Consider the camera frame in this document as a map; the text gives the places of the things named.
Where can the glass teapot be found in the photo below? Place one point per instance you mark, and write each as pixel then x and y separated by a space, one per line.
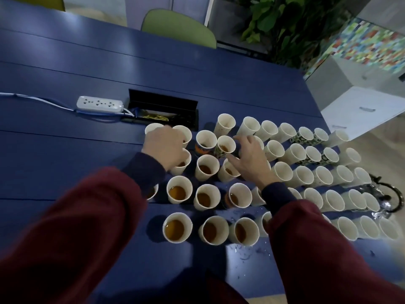
pixel 384 197

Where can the colourful mosaic panel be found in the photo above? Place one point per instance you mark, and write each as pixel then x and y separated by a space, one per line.
pixel 364 44

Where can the plain white paper cup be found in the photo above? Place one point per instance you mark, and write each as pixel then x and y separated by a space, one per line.
pixel 260 143

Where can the white cabinet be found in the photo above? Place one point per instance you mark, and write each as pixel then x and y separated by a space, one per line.
pixel 360 112

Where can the person's left forearm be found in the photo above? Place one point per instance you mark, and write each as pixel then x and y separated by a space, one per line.
pixel 72 237

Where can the yellow chair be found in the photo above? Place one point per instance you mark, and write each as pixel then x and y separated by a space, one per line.
pixel 38 1

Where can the green leafy plant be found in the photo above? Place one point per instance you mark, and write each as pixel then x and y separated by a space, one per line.
pixel 284 25

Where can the person's left fingers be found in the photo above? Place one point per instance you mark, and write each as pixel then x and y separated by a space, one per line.
pixel 180 140

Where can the white paper cup with tea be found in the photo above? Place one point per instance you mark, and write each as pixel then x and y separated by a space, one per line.
pixel 182 169

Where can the person's right thumb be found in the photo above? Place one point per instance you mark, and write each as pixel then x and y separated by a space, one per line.
pixel 233 161

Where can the green chair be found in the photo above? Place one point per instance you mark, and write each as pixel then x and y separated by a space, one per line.
pixel 178 26

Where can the group of white paper cups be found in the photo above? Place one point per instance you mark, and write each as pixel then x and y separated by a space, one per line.
pixel 332 201

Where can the person's left hand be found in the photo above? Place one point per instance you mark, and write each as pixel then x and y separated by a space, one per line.
pixel 159 145

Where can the person's right forearm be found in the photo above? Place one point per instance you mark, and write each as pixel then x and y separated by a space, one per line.
pixel 316 250

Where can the white power strip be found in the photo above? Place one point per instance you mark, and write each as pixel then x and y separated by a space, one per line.
pixel 99 103

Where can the person's right hand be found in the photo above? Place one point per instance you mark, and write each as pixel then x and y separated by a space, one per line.
pixel 254 164

